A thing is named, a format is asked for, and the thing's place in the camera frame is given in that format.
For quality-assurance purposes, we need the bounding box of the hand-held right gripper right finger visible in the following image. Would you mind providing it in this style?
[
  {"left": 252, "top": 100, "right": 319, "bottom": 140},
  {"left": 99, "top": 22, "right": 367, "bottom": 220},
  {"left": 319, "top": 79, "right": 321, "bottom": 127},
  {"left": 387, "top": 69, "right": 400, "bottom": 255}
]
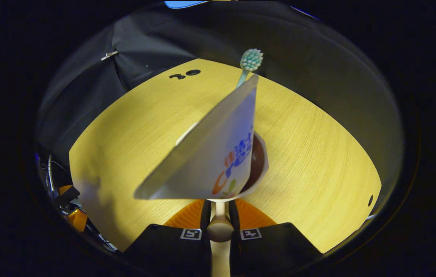
[{"left": 229, "top": 199, "right": 322, "bottom": 272}]

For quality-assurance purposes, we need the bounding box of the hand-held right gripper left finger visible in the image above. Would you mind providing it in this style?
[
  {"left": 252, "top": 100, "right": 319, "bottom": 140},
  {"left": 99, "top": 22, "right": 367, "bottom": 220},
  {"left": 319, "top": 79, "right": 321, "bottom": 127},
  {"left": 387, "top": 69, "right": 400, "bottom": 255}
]
[{"left": 125, "top": 199, "right": 213, "bottom": 270}]

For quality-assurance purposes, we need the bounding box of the beige cup with handle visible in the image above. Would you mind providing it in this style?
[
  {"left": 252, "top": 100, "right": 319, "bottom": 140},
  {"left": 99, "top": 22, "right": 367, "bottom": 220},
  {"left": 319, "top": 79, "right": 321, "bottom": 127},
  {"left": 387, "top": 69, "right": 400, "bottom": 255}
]
[{"left": 175, "top": 122, "right": 270, "bottom": 277}]

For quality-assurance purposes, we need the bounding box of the white toothpaste tube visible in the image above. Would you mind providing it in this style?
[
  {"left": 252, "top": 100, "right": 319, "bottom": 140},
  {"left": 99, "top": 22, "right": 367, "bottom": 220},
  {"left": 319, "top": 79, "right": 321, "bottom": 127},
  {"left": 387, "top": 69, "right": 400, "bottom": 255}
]
[{"left": 133, "top": 74, "right": 259, "bottom": 201}]

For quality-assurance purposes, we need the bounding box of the pale green toothbrush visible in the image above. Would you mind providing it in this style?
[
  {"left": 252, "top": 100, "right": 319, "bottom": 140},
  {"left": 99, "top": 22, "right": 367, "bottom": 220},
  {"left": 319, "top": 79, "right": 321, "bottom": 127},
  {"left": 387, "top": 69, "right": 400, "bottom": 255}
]
[{"left": 236, "top": 48, "right": 264, "bottom": 88}]

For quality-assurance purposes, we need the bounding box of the black backdrop cloth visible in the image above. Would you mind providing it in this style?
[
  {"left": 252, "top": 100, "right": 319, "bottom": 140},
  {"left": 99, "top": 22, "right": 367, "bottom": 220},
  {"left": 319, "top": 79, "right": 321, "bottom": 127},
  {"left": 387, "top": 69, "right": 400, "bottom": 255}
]
[{"left": 34, "top": 0, "right": 405, "bottom": 216}]

